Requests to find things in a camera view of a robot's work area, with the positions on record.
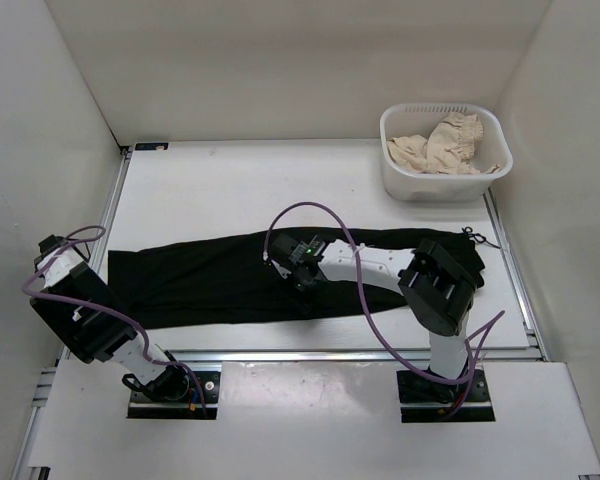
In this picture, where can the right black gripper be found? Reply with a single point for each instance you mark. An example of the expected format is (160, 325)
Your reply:
(289, 274)

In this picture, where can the black trousers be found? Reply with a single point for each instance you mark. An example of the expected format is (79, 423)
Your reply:
(224, 280)

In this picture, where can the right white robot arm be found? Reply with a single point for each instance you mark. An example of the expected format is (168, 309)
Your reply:
(438, 291)

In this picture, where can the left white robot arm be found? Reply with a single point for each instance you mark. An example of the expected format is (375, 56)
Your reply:
(84, 313)

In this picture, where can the beige trousers in basket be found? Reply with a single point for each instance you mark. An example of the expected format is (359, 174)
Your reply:
(448, 150)

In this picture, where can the white plastic basket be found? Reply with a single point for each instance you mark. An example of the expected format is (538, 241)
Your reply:
(493, 156)

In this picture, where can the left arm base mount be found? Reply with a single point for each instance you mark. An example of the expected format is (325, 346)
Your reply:
(190, 395)

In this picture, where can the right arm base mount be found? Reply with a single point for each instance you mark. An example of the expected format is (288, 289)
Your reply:
(423, 401)

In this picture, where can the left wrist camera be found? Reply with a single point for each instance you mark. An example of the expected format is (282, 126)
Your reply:
(53, 242)

